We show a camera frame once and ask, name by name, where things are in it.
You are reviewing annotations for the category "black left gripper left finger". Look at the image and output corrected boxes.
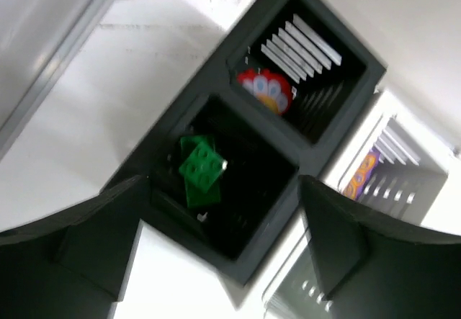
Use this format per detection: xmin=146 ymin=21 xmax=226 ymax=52
xmin=1 ymin=175 xmax=150 ymax=318

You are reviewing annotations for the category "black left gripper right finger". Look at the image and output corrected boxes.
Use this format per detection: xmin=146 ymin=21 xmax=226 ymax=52
xmin=298 ymin=175 xmax=460 ymax=318

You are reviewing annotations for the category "purple patterned lego piece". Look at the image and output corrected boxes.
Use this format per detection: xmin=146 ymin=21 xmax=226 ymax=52
xmin=342 ymin=149 xmax=381 ymax=200

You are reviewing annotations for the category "green lego brick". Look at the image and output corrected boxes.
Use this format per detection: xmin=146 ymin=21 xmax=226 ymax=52
xmin=179 ymin=135 xmax=221 ymax=210

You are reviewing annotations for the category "red flower lego piece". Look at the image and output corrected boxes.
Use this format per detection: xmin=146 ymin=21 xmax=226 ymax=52
xmin=236 ymin=68 xmax=292 ymax=115

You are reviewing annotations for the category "small green lego block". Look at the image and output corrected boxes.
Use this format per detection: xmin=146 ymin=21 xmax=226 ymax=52
xmin=182 ymin=143 xmax=228 ymax=192

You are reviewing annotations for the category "white slotted container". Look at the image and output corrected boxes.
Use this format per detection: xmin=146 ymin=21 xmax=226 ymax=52
xmin=262 ymin=91 xmax=460 ymax=318

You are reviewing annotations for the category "black slotted container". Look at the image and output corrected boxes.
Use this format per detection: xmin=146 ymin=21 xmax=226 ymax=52
xmin=110 ymin=0 xmax=385 ymax=284

